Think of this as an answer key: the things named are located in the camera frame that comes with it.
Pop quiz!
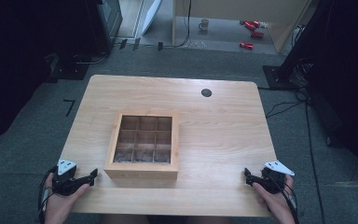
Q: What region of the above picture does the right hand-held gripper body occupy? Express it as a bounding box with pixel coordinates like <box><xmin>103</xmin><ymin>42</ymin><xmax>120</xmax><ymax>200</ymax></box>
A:
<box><xmin>255</xmin><ymin>160</ymin><xmax>296</xmax><ymax>194</ymax></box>

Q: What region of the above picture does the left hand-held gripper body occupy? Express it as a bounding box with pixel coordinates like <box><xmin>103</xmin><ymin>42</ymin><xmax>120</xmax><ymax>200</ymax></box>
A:
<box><xmin>51</xmin><ymin>159</ymin><xmax>82</xmax><ymax>197</ymax></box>

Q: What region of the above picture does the wooden box with glass lid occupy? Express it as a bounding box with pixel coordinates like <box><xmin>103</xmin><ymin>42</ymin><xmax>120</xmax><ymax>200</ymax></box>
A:
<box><xmin>103</xmin><ymin>111</ymin><xmax>180</xmax><ymax>181</ymax></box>

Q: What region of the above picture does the person's right hand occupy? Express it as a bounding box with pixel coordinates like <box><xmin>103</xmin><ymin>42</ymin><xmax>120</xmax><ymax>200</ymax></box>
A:
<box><xmin>252</xmin><ymin>174</ymin><xmax>296</xmax><ymax>224</ymax></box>

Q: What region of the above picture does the person's left hand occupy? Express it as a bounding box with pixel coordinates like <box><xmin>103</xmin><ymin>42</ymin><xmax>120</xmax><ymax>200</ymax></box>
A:
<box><xmin>43</xmin><ymin>174</ymin><xmax>91</xmax><ymax>224</ymax></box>

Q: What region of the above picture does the black tape corner mark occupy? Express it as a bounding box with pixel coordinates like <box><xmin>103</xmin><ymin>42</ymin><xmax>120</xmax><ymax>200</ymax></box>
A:
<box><xmin>62</xmin><ymin>98</ymin><xmax>76</xmax><ymax>118</ymax></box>

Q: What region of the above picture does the black flat floor plate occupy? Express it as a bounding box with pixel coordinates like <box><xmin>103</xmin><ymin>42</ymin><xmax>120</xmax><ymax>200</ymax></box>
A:
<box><xmin>45</xmin><ymin>53</ymin><xmax>91</xmax><ymax>84</ymax></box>

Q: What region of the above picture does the black monitor cabinet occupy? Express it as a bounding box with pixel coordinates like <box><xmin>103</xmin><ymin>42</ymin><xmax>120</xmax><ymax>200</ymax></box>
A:
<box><xmin>85</xmin><ymin>0</ymin><xmax>124</xmax><ymax>55</ymax></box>

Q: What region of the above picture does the white board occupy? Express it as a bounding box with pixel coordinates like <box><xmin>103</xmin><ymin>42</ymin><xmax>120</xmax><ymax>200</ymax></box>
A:
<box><xmin>141</xmin><ymin>0</ymin><xmax>163</xmax><ymax>35</ymax></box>

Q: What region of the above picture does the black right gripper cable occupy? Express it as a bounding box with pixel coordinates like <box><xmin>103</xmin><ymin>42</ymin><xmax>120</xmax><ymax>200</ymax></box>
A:
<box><xmin>268</xmin><ymin>175</ymin><xmax>300</xmax><ymax>224</ymax></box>

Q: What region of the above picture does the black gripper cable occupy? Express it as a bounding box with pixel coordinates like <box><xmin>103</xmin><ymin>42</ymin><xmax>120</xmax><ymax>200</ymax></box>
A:
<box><xmin>268</xmin><ymin>175</ymin><xmax>300</xmax><ymax>224</ymax></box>
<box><xmin>37</xmin><ymin>166</ymin><xmax>59</xmax><ymax>224</ymax></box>

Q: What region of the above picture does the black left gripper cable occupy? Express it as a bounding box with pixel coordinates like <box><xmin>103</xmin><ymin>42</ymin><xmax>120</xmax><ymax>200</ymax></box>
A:
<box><xmin>37</xmin><ymin>166</ymin><xmax>59</xmax><ymax>224</ymax></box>

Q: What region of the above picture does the long black floor cable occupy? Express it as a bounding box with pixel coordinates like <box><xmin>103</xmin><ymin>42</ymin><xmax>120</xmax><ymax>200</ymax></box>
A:
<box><xmin>304</xmin><ymin>102</ymin><xmax>326</xmax><ymax>224</ymax></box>

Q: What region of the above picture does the black stand base plate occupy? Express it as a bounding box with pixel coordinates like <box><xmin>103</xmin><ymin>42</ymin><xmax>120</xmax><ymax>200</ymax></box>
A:
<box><xmin>262</xmin><ymin>64</ymin><xmax>299</xmax><ymax>91</ymax></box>

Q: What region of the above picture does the black hanging cable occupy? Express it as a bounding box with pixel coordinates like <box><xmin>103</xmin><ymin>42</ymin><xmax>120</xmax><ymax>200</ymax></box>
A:
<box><xmin>162</xmin><ymin>0</ymin><xmax>193</xmax><ymax>49</ymax></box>

